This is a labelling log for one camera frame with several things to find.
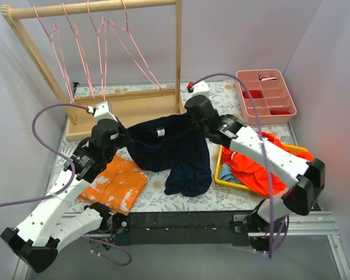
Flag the navy blue shorts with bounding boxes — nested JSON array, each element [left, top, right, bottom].
[[127, 113, 212, 197]]

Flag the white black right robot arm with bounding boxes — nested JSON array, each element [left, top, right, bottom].
[[184, 95, 326, 232]]

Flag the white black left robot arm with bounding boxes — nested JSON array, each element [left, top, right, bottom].
[[1, 117, 130, 273]]

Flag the orange white patterned shorts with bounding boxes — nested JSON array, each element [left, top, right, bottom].
[[78, 155, 148, 215]]

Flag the bright orange shorts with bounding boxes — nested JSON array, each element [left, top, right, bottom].
[[221, 131, 314, 199]]

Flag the wooden clothes rack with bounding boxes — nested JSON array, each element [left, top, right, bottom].
[[1, 1, 184, 141]]

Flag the white garment label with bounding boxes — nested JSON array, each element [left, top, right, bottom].
[[156, 127, 166, 138]]

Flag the red white item in organizer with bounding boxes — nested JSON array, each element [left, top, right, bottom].
[[258, 75, 278, 81]]

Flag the light blue cloth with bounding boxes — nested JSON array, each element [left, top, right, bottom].
[[218, 163, 240, 184]]

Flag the pink divided organizer tray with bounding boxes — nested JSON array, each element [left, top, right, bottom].
[[235, 69, 297, 125]]

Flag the yellow plastic tray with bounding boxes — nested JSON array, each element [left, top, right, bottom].
[[214, 144, 310, 195]]

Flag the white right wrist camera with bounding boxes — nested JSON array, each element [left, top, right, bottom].
[[187, 80, 209, 97]]

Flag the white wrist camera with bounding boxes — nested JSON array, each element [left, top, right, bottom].
[[187, 80, 209, 97], [87, 101, 117, 123]]

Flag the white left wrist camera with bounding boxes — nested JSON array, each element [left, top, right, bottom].
[[87, 101, 117, 123]]

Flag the pink wire hanger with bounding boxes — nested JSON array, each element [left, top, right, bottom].
[[87, 1, 107, 101], [107, 1, 162, 91], [62, 3, 96, 100], [33, 6, 75, 103]]

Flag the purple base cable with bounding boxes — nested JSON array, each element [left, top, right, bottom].
[[81, 234, 132, 266]]

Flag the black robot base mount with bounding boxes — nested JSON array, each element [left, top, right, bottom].
[[112, 211, 270, 253]]

